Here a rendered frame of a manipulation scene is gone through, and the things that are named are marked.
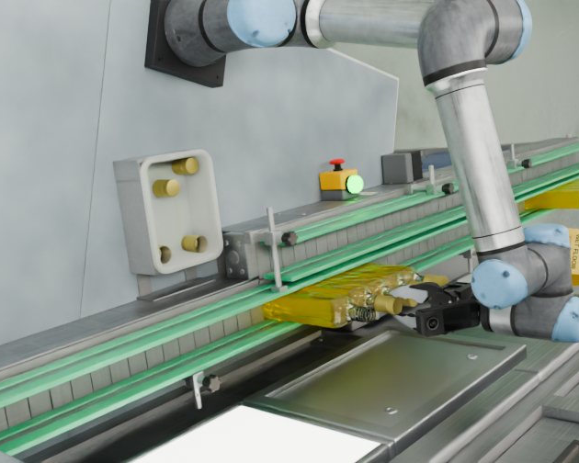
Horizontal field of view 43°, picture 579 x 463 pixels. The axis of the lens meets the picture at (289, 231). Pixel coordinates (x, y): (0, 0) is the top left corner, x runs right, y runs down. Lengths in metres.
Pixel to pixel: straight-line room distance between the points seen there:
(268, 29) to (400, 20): 0.24
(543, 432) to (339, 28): 0.79
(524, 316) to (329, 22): 0.64
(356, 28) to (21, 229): 0.69
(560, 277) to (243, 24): 0.70
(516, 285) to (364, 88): 1.04
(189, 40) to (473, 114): 0.62
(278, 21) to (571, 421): 0.87
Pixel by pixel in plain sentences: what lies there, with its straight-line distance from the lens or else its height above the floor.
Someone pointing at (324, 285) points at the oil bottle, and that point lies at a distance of 1.51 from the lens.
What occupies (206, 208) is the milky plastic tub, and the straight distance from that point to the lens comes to 1.50.
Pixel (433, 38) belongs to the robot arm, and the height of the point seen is 1.37.
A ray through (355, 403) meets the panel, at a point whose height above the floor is 1.17.
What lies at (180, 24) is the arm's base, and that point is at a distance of 1.49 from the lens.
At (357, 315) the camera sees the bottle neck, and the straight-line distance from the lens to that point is 1.40.
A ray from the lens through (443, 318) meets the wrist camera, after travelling 1.30.
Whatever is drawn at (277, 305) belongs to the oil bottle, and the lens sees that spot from 1.51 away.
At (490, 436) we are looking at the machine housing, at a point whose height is 1.41.
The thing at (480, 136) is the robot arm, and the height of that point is 1.43.
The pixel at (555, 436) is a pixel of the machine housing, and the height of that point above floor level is 1.48.
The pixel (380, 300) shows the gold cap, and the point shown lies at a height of 1.13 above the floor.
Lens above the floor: 1.95
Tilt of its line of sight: 42 degrees down
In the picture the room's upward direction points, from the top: 92 degrees clockwise
